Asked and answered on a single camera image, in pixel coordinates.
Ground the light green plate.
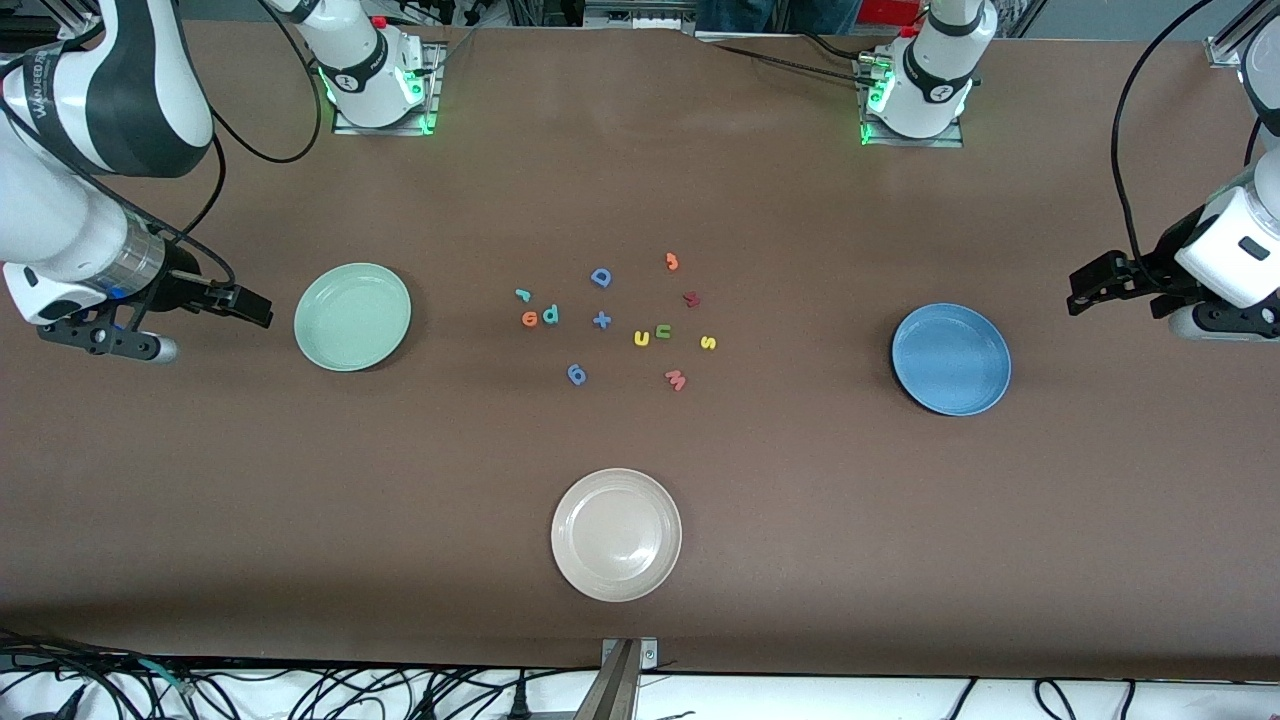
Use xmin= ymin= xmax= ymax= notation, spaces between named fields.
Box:
xmin=294 ymin=263 xmax=412 ymax=373

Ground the blue plate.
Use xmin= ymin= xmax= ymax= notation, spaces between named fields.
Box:
xmin=891 ymin=303 xmax=1012 ymax=417

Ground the person in blue jeans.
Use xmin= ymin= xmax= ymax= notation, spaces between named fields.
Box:
xmin=695 ymin=0 xmax=861 ymax=34

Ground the beige plate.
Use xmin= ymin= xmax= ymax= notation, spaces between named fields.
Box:
xmin=551 ymin=468 xmax=683 ymax=603

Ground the grey metal rack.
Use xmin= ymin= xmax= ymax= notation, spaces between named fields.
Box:
xmin=583 ymin=0 xmax=701 ymax=29

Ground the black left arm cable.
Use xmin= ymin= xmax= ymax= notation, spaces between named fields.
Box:
xmin=1112 ymin=0 xmax=1216 ymax=291

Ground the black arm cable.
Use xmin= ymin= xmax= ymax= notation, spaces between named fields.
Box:
xmin=140 ymin=0 xmax=324 ymax=293
xmin=1112 ymin=0 xmax=1216 ymax=291

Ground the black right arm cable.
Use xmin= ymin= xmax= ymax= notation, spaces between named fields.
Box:
xmin=140 ymin=0 xmax=324 ymax=293

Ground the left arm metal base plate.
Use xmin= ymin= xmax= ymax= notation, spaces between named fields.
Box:
xmin=860 ymin=55 xmax=966 ymax=149

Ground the aluminium frame rail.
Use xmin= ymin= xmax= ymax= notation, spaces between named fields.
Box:
xmin=1205 ymin=0 xmax=1280 ymax=69

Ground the black cable on tabletop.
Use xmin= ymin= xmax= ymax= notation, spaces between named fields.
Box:
xmin=795 ymin=30 xmax=881 ymax=63
xmin=712 ymin=42 xmax=869 ymax=83

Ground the teal cable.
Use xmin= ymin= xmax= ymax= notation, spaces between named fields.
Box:
xmin=138 ymin=656 xmax=197 ymax=698

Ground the metal clamp bracket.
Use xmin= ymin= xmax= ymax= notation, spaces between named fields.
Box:
xmin=575 ymin=637 xmax=659 ymax=720

